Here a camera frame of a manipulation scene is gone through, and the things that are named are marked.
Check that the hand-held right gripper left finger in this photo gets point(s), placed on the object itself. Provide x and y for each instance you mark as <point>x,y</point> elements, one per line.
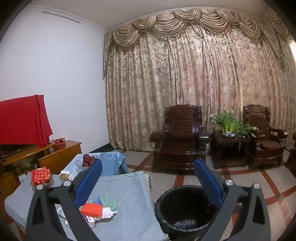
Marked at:
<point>89,183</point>

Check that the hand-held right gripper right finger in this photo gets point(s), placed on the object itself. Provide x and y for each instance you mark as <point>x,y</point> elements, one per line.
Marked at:
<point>208,183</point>

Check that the orange knitted carrot toy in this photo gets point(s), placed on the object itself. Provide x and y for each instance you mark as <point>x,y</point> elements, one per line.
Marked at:
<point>92,209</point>

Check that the white tissue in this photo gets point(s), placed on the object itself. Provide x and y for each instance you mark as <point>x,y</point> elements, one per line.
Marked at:
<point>107,212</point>

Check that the small white red box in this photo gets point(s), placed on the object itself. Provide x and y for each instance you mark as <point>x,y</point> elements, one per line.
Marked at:
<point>90,220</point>

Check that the black trash bin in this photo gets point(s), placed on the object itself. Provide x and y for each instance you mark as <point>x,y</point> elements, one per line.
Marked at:
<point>182,213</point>

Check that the glass bowl of red apples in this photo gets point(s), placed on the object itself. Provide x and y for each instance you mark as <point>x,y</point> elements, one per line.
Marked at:
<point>87,160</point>

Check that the light blue tablecloth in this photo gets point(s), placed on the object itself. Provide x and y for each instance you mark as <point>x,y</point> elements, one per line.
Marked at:
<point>113,162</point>

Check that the dark wooden side table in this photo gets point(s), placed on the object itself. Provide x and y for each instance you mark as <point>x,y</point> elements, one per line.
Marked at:
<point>229,148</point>

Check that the grey tablecloth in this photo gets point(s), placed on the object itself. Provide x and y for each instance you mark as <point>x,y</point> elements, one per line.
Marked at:
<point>129,208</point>

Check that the red patterned packet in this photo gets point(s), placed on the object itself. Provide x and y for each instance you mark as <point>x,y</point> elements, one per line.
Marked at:
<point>41,176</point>

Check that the red plastic bag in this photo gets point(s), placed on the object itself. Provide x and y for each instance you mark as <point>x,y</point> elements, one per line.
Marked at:
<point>59,143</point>

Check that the wooden tv cabinet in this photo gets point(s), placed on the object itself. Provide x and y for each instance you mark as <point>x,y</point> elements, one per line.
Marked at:
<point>46,155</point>

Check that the potted narcissus plant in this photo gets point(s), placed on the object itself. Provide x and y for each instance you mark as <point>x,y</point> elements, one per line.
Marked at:
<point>229,124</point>

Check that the dark wooden armchair with cushion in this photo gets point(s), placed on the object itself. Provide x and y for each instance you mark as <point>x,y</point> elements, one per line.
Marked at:
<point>266,139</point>

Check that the red cloth cover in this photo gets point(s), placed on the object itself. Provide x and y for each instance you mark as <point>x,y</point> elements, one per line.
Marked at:
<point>23,120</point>

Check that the floral beige curtain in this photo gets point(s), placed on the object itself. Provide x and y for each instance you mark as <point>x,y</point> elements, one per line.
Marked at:
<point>196,81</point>

